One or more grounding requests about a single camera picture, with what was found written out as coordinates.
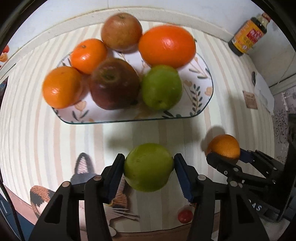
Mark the dark orange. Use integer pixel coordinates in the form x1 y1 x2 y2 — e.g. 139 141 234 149
206 134 240 164

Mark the red cherry tomato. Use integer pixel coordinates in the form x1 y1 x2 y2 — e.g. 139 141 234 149
178 209 193 224

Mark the green apple off plate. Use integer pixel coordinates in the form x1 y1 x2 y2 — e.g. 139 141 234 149
124 143 174 192

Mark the green apple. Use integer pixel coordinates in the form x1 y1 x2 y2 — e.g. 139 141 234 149
141 65 183 111

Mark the small orange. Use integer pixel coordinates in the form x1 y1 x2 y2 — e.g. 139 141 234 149
70 38 108 75
42 66 83 109

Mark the dark red apple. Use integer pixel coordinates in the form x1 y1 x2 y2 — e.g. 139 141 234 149
89 58 140 110

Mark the brown label card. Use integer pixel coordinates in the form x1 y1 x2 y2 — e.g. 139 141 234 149
243 90 258 109

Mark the white folded paper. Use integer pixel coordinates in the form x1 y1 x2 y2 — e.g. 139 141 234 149
254 72 274 115

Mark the striped cat table mat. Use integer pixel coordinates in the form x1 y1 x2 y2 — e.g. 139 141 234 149
0 20 276 235

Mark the black pen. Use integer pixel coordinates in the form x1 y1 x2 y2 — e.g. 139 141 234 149
251 71 256 86

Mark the floral ceramic plate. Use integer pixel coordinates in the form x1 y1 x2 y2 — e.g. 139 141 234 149
53 53 214 124

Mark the soy sauce bottle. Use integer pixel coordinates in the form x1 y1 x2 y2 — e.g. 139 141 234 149
228 13 271 57

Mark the large orange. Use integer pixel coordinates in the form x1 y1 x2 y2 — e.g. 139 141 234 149
138 25 196 69

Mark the small orange on plate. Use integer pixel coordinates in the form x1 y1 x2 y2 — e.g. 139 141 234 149
70 38 108 75

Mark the brownish red apple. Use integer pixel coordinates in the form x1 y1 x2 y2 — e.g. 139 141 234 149
101 13 142 52

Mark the colourful sticker sheet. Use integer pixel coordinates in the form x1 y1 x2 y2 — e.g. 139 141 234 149
0 45 10 67

